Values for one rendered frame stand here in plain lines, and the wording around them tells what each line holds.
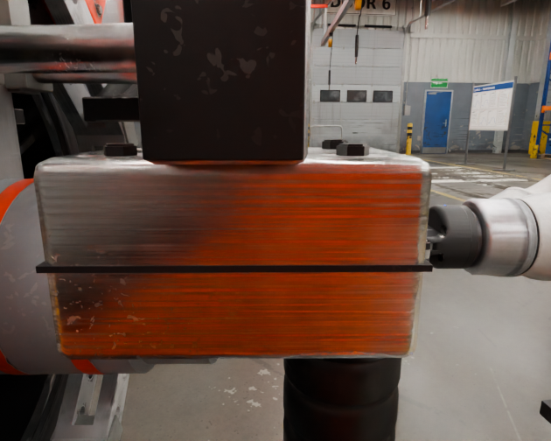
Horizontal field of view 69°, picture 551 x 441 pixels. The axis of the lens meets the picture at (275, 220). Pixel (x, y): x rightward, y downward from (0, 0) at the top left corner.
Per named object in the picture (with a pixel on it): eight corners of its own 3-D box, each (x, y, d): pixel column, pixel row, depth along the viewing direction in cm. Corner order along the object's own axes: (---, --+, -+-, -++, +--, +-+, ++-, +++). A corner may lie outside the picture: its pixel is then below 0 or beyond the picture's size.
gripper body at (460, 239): (478, 280, 44) (394, 280, 44) (446, 255, 52) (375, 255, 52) (487, 213, 42) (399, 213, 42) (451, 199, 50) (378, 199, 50)
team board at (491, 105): (455, 164, 1012) (463, 83, 967) (473, 164, 1019) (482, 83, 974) (493, 171, 868) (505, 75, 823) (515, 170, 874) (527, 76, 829)
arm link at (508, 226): (487, 260, 53) (442, 260, 53) (496, 192, 51) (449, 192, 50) (531, 287, 44) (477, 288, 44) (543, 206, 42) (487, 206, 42)
